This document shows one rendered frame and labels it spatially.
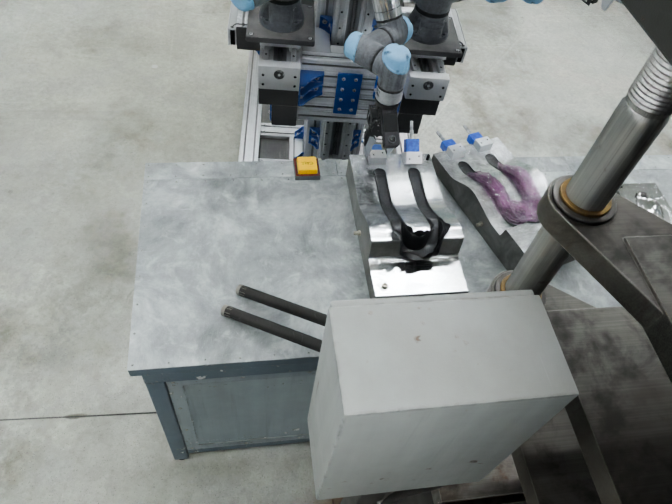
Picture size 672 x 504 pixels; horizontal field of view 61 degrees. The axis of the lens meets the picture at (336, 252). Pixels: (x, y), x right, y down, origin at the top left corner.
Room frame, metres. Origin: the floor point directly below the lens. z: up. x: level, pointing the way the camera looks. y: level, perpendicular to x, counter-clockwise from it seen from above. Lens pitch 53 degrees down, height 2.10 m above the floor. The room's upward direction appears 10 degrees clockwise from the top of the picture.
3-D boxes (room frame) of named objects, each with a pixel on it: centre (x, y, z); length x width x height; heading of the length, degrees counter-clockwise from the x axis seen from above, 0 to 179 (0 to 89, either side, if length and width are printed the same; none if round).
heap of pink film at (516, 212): (1.28, -0.49, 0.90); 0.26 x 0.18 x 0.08; 33
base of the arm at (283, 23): (1.73, 0.32, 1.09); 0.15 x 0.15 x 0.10
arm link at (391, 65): (1.33, -0.06, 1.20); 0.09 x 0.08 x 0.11; 58
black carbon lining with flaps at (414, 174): (1.12, -0.19, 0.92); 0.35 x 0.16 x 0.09; 16
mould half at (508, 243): (1.28, -0.50, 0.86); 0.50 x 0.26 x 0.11; 33
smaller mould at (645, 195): (1.34, -0.95, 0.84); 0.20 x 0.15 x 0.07; 16
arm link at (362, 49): (1.39, 0.01, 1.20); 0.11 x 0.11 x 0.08; 58
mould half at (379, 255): (1.10, -0.18, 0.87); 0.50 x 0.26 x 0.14; 16
